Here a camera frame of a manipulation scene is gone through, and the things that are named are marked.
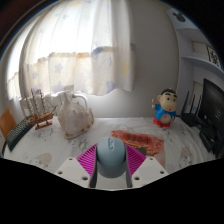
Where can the dark computer keyboard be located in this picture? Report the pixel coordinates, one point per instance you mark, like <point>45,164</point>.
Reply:
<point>16,131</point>

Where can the white shelf unit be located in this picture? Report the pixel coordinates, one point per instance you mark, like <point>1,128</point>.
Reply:
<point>193,46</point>

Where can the white printed tablecloth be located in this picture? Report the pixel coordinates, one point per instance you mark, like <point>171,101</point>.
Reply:
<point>50,146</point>

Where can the orange wooden chair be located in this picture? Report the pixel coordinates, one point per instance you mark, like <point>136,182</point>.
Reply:
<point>6,122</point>

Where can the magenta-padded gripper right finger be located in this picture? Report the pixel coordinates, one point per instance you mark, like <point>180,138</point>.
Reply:
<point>148,168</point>

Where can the large white conch shell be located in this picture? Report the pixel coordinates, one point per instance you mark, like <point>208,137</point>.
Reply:
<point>75,121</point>

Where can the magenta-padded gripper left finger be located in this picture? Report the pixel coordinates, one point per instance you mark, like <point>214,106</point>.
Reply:
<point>75,168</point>

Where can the black router with antennas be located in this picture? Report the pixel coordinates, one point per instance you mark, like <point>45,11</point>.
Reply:
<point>190,119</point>

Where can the wooden model sailing ship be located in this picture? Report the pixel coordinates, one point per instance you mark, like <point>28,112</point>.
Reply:
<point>41,118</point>

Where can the black box device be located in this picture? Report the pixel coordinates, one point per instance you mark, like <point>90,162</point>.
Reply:
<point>208,136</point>

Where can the black computer monitor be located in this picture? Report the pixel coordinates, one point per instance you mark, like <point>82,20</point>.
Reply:
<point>215,110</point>

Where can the light blue computer mouse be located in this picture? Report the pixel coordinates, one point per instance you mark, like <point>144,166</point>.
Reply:
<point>111,156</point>

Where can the white sheer star curtain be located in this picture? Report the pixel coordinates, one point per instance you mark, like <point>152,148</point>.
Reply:
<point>83,43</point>

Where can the cartoon boy figurine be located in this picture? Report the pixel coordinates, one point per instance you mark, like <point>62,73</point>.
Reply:
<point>165,111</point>

